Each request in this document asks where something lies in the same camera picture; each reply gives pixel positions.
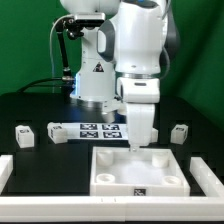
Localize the black camera on mount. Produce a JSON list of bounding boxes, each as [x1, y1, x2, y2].
[[64, 12, 106, 40]]

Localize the white U-shaped boundary fence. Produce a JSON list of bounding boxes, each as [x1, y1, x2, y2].
[[0, 157, 224, 222]]

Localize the white square table top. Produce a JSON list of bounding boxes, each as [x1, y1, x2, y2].
[[90, 147, 190, 197]]

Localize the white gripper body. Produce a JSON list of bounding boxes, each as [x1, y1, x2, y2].
[[126, 103, 155, 147]]

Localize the white marker tag plate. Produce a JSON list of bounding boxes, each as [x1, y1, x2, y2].
[[60, 122, 128, 140]]

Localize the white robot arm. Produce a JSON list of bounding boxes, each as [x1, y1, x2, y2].
[[60, 0, 178, 150]]

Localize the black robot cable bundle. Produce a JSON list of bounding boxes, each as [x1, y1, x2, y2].
[[16, 14, 76, 94]]

